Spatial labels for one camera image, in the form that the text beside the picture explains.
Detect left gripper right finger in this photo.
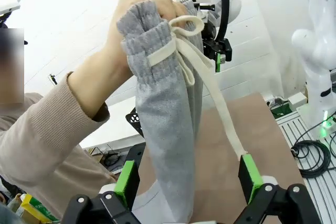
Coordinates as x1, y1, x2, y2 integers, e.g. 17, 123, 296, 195
236, 153, 322, 224

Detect grey training pants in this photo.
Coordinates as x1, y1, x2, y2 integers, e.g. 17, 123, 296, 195
117, 0, 208, 224

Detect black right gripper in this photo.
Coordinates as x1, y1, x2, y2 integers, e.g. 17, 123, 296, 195
202, 21, 233, 73

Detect small plastic bottle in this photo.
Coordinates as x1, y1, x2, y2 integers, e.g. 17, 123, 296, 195
7, 193, 27, 210

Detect coiled black cable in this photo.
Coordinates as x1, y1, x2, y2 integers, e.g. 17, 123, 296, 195
290, 140, 332, 179

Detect white rectangular table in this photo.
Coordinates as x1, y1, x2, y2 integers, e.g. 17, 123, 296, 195
78, 95, 148, 152

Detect person's right forearm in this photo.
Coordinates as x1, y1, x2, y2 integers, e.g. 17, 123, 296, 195
15, 48, 135, 177

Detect right arm black cable sleeve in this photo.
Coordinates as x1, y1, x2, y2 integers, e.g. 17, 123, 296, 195
217, 0, 232, 41

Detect black perforated plastic basket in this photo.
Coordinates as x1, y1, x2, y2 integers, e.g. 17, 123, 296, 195
125, 112, 146, 138

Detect person in beige sweater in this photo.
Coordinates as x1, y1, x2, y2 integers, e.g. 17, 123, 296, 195
0, 27, 118, 221

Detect cream drawstring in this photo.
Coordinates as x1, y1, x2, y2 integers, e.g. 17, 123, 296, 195
146, 16, 249, 162

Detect aluminium slotted base plate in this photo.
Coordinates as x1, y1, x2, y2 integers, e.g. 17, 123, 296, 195
274, 107, 336, 224

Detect person's right hand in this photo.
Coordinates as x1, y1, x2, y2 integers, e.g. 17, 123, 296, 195
101, 0, 188, 77

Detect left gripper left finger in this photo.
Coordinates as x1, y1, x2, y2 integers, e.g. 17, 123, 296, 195
61, 160, 144, 224

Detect yellow green box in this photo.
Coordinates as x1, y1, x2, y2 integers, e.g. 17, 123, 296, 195
19, 194, 59, 224

